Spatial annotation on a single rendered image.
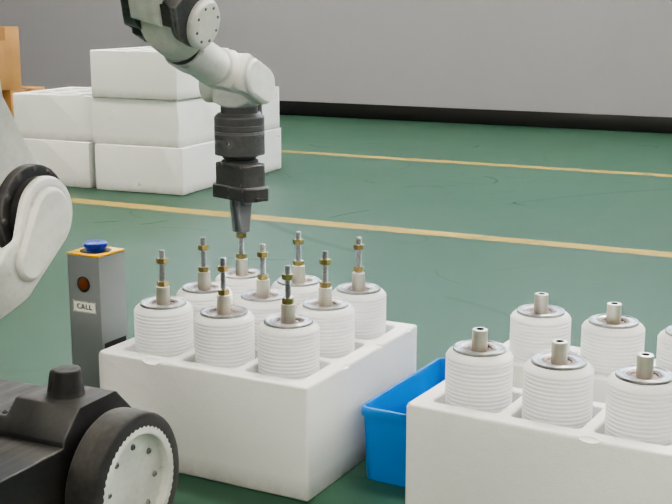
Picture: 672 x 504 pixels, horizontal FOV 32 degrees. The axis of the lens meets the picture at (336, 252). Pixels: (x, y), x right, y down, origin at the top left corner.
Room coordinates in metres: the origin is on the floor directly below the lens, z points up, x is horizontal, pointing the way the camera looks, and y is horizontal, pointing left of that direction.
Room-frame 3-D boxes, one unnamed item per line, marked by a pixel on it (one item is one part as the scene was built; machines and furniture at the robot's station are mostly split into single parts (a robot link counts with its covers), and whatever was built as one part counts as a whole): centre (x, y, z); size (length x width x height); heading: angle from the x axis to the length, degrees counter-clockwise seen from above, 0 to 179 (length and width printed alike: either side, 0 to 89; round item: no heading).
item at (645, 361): (1.48, -0.41, 0.26); 0.02 x 0.02 x 0.03
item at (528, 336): (1.81, -0.32, 0.16); 0.10 x 0.10 x 0.18
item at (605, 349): (1.75, -0.43, 0.16); 0.10 x 0.10 x 0.18
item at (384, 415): (1.84, -0.16, 0.06); 0.30 x 0.11 x 0.12; 150
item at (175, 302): (1.86, 0.28, 0.25); 0.08 x 0.08 x 0.01
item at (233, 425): (1.91, 0.12, 0.09); 0.39 x 0.39 x 0.18; 62
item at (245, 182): (2.07, 0.17, 0.45); 0.13 x 0.10 x 0.12; 44
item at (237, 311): (1.80, 0.18, 0.25); 0.08 x 0.08 x 0.01
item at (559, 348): (1.54, -0.30, 0.26); 0.02 x 0.02 x 0.03
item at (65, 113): (4.88, 1.05, 0.27); 0.39 x 0.39 x 0.18; 66
